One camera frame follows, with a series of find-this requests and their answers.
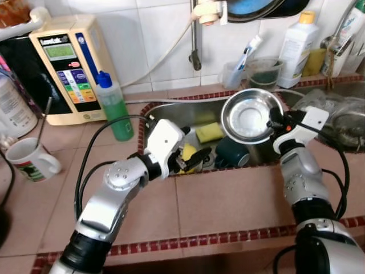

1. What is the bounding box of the yellow plastic bowl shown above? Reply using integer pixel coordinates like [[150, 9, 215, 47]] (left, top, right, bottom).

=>
[[177, 143, 200, 175]]

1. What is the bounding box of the shallow steel dish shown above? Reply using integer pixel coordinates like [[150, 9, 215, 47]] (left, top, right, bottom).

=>
[[221, 88, 285, 145]]

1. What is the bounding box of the dark blue cup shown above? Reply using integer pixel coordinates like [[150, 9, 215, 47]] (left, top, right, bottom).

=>
[[214, 136, 252, 169]]

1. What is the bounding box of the steel sink basin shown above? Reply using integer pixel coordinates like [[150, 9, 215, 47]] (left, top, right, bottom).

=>
[[285, 80, 365, 155], [137, 94, 297, 175]]

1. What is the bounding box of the yellow sponge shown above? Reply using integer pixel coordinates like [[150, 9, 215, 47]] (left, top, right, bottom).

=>
[[302, 49, 327, 78], [194, 122, 224, 143]]

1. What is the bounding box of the clear plastic bag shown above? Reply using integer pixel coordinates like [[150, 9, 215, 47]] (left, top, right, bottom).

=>
[[297, 88, 365, 138]]

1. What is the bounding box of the small clear toothbrush cup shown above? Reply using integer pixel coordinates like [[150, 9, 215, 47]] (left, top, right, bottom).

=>
[[221, 60, 247, 89]]

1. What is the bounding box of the white bottle yellow cap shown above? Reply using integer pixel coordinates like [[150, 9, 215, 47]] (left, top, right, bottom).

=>
[[277, 10, 320, 89]]

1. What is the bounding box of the round steel strainer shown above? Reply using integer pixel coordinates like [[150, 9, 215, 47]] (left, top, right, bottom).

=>
[[331, 111, 365, 138]]

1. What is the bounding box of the blue white toothbrush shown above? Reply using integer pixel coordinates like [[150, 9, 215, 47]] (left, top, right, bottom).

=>
[[237, 34, 264, 72]]

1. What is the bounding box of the green dish soap bottle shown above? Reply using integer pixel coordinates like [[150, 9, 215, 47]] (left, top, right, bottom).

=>
[[94, 70, 135, 142]]

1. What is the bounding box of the chrome sink faucet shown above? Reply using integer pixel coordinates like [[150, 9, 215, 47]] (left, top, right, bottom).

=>
[[319, 0, 365, 89]]

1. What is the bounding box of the hanging dark pan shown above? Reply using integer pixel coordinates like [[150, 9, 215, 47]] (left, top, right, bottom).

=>
[[268, 0, 311, 18]]

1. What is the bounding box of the hanging steel pan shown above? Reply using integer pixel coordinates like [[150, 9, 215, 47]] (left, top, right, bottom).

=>
[[227, 0, 286, 23]]

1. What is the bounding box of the white bottle green cap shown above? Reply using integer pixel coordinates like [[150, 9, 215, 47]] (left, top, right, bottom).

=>
[[334, 0, 365, 78]]

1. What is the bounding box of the beige water ionizer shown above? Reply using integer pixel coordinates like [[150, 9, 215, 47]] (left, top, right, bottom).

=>
[[29, 14, 121, 126]]

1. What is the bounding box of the metal stirring spoon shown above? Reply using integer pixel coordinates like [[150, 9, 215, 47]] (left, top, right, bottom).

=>
[[35, 96, 53, 143]]

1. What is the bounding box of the white printed mug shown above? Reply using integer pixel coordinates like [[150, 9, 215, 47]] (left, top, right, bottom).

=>
[[6, 137, 62, 183]]

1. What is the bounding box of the white plastic jug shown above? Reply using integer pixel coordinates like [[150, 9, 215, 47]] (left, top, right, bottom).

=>
[[0, 71, 38, 139]]

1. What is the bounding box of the white plastic basket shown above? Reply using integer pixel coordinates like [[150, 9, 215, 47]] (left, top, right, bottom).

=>
[[0, 6, 49, 42]]

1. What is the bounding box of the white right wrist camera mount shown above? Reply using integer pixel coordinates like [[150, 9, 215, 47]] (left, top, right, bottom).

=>
[[273, 106, 330, 155]]

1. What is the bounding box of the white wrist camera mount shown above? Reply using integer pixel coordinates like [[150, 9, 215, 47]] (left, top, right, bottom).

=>
[[273, 106, 330, 155], [143, 118, 186, 180]]

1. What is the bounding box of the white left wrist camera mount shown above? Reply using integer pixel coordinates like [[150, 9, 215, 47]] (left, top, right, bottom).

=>
[[143, 118, 186, 180]]

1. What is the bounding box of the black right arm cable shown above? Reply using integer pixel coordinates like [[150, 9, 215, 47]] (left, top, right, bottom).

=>
[[308, 120, 350, 220]]

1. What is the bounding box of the white flexible hose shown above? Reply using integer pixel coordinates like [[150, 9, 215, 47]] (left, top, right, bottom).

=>
[[121, 23, 194, 89]]

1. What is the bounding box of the chrome wall spout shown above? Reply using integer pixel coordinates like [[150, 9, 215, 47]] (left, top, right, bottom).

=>
[[189, 20, 203, 72]]

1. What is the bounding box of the white wall tap fitting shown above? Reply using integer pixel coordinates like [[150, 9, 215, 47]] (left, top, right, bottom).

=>
[[191, 0, 229, 26]]

